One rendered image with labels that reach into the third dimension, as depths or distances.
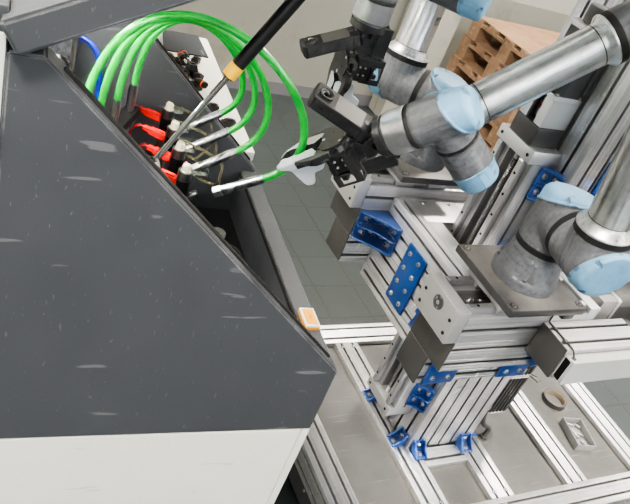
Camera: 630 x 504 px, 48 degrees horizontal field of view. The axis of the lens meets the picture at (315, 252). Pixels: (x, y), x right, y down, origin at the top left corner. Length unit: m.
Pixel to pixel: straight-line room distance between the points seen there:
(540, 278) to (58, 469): 1.01
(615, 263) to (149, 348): 0.84
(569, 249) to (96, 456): 0.95
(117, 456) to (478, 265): 0.84
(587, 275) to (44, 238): 0.95
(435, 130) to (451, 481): 1.40
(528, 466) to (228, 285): 1.63
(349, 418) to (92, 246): 1.44
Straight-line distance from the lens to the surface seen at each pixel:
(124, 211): 0.96
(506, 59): 4.53
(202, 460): 1.39
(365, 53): 1.45
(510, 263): 1.57
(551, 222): 1.50
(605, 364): 1.74
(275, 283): 1.47
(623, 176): 1.36
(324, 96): 1.16
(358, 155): 1.21
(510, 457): 2.49
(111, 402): 1.22
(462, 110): 1.11
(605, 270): 1.42
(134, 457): 1.35
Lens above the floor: 1.80
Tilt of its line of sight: 33 degrees down
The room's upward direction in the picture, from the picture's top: 22 degrees clockwise
